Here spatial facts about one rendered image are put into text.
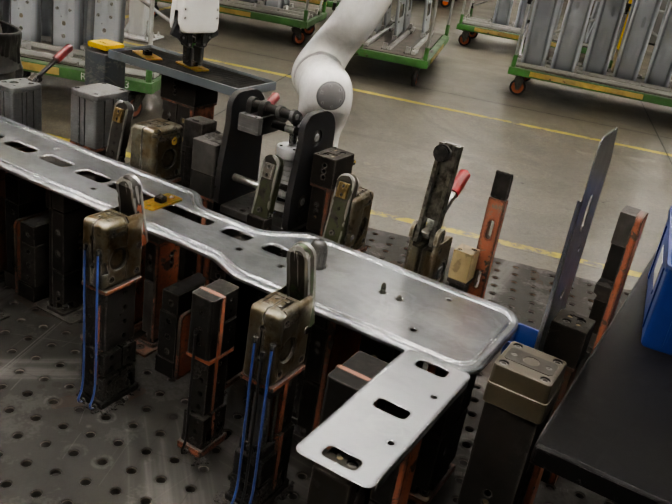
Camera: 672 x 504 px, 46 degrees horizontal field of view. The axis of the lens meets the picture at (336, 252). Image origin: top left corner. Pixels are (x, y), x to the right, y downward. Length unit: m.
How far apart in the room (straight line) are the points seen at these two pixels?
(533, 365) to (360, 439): 0.25
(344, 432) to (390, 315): 0.30
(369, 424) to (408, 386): 0.10
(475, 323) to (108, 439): 0.62
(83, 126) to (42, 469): 0.75
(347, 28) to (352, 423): 1.09
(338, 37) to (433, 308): 0.83
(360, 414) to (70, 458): 0.55
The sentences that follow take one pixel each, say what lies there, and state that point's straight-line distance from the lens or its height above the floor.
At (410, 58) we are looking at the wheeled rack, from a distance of 7.47.
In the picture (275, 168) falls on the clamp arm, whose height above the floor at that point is 1.08.
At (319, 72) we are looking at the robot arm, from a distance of 1.76.
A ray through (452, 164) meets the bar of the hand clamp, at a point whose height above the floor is 1.19.
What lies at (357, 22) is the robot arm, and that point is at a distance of 1.81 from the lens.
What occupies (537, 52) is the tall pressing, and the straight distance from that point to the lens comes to 8.20.
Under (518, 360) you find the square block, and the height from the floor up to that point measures 1.06.
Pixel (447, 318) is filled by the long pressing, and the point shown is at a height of 1.00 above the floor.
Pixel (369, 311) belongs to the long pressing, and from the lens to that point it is 1.18.
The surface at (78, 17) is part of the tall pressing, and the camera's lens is 5.89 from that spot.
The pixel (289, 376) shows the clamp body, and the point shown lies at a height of 0.93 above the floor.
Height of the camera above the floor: 1.56
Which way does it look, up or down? 24 degrees down
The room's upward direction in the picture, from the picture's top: 9 degrees clockwise
